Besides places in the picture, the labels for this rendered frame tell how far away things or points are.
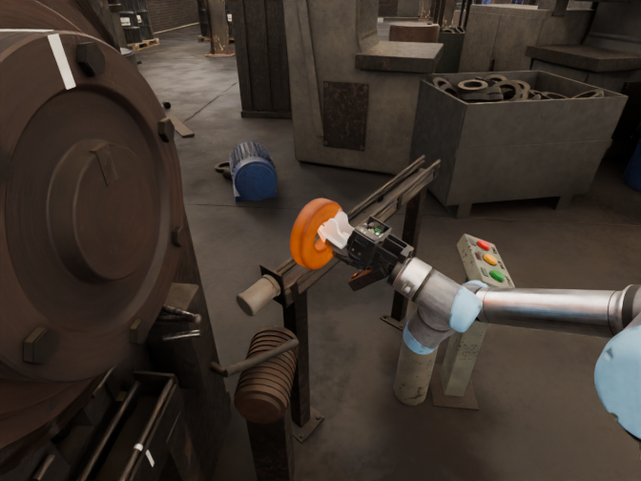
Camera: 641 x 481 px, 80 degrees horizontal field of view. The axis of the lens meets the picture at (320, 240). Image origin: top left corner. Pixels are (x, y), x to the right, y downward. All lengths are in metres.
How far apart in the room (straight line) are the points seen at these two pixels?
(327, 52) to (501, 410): 2.43
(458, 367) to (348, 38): 2.24
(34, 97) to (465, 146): 2.26
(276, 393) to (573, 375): 1.29
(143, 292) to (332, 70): 2.70
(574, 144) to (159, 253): 2.62
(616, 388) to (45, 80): 0.62
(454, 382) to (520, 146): 1.55
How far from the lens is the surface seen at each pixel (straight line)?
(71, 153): 0.35
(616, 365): 0.57
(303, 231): 0.77
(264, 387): 0.93
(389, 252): 0.74
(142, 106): 0.43
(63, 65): 0.35
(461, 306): 0.73
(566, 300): 0.77
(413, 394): 1.50
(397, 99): 2.95
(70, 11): 0.48
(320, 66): 3.05
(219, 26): 9.27
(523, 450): 1.59
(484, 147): 2.49
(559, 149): 2.79
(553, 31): 4.15
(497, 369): 1.76
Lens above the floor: 1.28
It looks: 34 degrees down
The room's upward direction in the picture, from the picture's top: straight up
